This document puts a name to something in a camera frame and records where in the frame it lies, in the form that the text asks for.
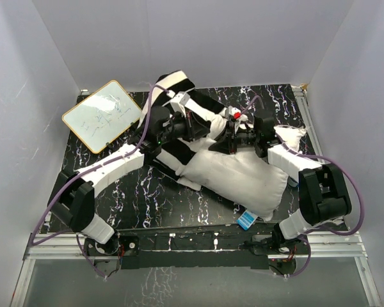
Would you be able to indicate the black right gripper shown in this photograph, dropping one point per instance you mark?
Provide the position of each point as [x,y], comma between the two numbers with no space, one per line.
[228,142]

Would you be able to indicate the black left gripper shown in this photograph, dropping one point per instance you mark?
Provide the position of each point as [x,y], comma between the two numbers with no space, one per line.
[194,129]

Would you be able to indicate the black white striped pillowcase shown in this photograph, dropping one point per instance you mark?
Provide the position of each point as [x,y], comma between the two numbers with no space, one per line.
[176,92]

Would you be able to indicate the white pillow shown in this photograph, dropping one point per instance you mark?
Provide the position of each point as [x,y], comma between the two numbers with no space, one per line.
[242,177]

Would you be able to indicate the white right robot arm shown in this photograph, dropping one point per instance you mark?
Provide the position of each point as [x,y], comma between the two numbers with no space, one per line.
[323,195]

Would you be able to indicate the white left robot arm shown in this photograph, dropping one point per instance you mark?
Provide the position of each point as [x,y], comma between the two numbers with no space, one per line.
[73,196]

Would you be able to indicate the yellow framed whiteboard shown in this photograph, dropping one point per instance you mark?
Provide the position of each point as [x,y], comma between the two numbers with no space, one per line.
[102,116]

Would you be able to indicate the aluminium table frame rail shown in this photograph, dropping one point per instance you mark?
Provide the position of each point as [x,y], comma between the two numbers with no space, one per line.
[198,266]

